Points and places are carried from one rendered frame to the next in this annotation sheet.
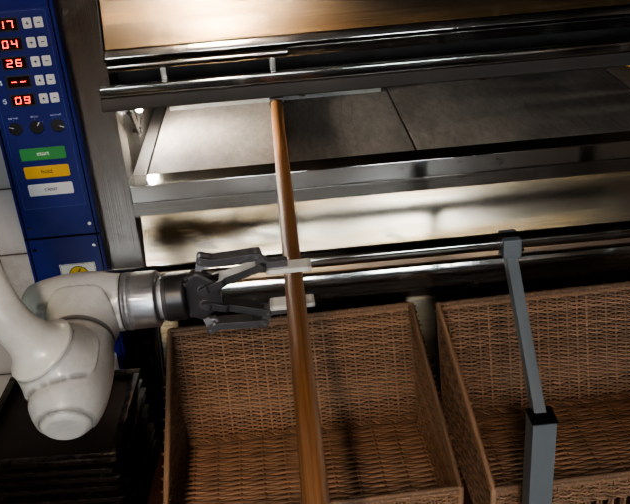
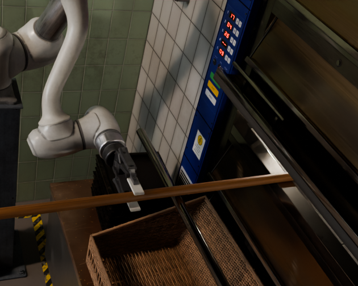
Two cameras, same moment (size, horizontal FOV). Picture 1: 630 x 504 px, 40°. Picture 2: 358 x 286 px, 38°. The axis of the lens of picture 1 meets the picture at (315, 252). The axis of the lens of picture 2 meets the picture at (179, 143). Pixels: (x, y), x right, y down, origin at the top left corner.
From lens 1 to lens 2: 1.25 m
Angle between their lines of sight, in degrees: 51
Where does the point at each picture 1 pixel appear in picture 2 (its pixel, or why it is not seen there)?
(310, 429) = (0, 210)
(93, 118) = not seen: hidden behind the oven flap
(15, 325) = (44, 102)
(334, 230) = (278, 233)
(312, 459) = not seen: outside the picture
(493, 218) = not seen: outside the picture
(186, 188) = (246, 146)
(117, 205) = (226, 127)
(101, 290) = (98, 126)
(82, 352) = (53, 131)
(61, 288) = (95, 113)
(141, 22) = (270, 56)
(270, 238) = (257, 205)
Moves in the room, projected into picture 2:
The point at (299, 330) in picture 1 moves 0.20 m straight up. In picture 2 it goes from (83, 199) to (91, 142)
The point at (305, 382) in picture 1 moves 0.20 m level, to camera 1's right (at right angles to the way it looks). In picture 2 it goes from (37, 205) to (51, 264)
